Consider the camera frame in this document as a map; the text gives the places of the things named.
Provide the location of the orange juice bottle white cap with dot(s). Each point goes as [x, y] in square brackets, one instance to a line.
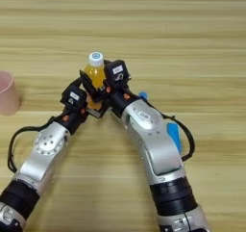
[96, 73]

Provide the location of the blue rectangular block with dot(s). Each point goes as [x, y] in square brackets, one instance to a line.
[174, 136]

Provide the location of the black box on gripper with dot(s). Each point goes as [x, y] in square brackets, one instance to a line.
[73, 97]
[117, 70]

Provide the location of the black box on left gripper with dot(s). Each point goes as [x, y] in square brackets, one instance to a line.
[73, 97]

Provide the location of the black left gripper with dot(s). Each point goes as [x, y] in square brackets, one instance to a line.
[73, 120]

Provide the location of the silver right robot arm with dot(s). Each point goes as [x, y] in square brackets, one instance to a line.
[157, 146]

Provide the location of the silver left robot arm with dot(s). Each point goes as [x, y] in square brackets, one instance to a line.
[41, 155]

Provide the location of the blue glue stick tube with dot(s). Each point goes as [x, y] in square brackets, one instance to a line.
[143, 95]

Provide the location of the pink plastic cup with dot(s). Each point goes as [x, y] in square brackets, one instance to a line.
[8, 94]

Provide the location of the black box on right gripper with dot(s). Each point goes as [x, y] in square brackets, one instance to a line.
[117, 70]

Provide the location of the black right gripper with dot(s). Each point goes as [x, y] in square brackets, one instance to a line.
[117, 97]

